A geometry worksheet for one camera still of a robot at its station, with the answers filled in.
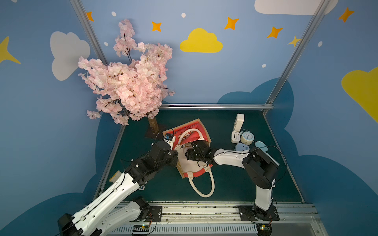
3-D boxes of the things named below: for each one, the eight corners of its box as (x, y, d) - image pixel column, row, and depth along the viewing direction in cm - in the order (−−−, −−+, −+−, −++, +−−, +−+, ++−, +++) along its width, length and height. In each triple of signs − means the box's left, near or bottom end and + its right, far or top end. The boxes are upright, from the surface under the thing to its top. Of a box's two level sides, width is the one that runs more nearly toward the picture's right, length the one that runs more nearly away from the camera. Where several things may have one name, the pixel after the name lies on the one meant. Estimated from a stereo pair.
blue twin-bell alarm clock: (241, 144, 102) (243, 142, 100) (238, 133, 109) (239, 130, 106) (254, 144, 103) (256, 142, 100) (250, 133, 109) (252, 130, 106)
